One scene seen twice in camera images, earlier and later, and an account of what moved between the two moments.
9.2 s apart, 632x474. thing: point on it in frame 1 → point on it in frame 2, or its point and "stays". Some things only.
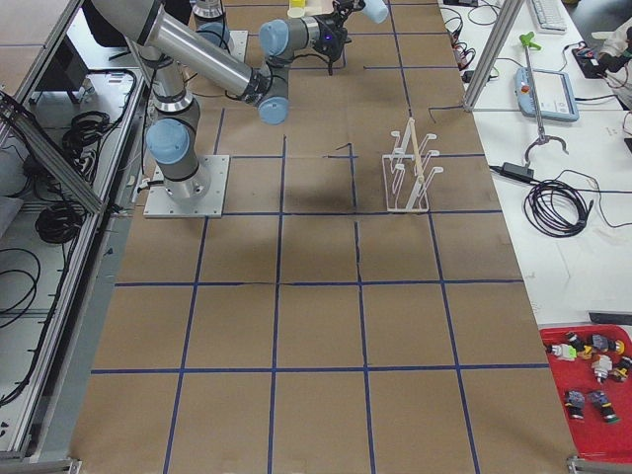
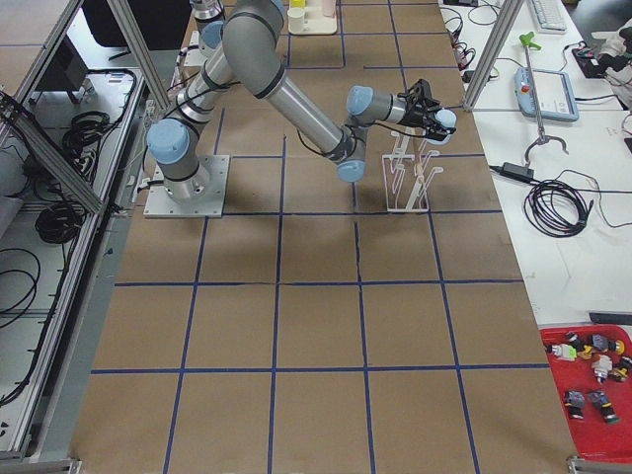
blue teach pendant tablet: (554, 94) stays
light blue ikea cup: (376, 10) → (447, 118)
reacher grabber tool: (542, 138) stays
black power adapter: (516, 171) stays
